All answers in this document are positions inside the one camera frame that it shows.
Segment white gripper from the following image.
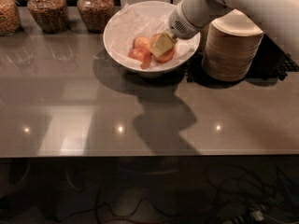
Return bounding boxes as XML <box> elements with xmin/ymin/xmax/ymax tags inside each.
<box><xmin>150</xmin><ymin>0</ymin><xmax>231</xmax><ymax>57</ymax></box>

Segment red apple with sticker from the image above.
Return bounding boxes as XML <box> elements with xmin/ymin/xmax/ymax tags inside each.
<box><xmin>154</xmin><ymin>47</ymin><xmax>176</xmax><ymax>63</ymax></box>

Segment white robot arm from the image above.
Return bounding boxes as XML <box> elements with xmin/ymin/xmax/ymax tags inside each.
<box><xmin>151</xmin><ymin>0</ymin><xmax>299</xmax><ymax>63</ymax></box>

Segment red apple back left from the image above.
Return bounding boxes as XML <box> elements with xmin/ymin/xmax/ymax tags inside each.
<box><xmin>133</xmin><ymin>36</ymin><xmax>150</xmax><ymax>50</ymax></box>

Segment red apple front left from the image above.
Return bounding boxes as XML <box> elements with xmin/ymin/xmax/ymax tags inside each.
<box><xmin>128</xmin><ymin>49</ymin><xmax>151</xmax><ymax>70</ymax></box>

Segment white ceramic bowl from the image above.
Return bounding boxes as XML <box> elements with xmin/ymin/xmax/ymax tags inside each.
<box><xmin>103</xmin><ymin>1</ymin><xmax>202</xmax><ymax>78</ymax></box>

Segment front stack of paper bowls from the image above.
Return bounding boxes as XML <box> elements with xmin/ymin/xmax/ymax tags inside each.
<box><xmin>202</xmin><ymin>9</ymin><xmax>263</xmax><ymax>82</ymax></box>

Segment right glass jar of cereal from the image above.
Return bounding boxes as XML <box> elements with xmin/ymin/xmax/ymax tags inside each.
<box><xmin>77</xmin><ymin>0</ymin><xmax>115</xmax><ymax>33</ymax></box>

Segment glass jar of cereal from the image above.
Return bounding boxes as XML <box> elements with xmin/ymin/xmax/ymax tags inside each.
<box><xmin>77</xmin><ymin>0</ymin><xmax>115</xmax><ymax>33</ymax></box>
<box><xmin>0</xmin><ymin>0</ymin><xmax>21</xmax><ymax>35</ymax></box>
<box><xmin>27</xmin><ymin>0</ymin><xmax>69</xmax><ymax>34</ymax></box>

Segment black rubber mat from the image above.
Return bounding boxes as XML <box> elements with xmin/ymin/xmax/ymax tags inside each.
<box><xmin>185</xmin><ymin>35</ymin><xmax>299</xmax><ymax>87</ymax></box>

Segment middle glass jar of cereal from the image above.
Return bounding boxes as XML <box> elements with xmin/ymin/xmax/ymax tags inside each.
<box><xmin>27</xmin><ymin>0</ymin><xmax>69</xmax><ymax>34</ymax></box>

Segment left glass jar of cereal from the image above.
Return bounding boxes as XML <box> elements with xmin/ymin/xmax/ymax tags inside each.
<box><xmin>0</xmin><ymin>0</ymin><xmax>21</xmax><ymax>35</ymax></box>

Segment black cables under table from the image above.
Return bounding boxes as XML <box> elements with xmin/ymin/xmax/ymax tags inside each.
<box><xmin>62</xmin><ymin>161</ymin><xmax>299</xmax><ymax>224</ymax></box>

